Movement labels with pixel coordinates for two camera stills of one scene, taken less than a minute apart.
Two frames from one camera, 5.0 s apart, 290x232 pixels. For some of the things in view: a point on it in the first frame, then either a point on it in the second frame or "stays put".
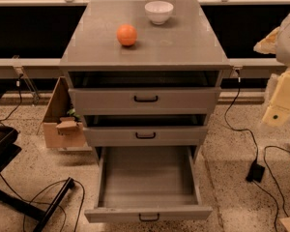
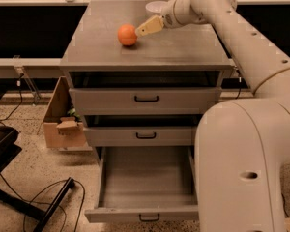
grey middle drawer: (145, 130) stays put
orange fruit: (127, 35) stays put
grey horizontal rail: (50, 68) stays put
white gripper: (289, 45) → (168, 18)
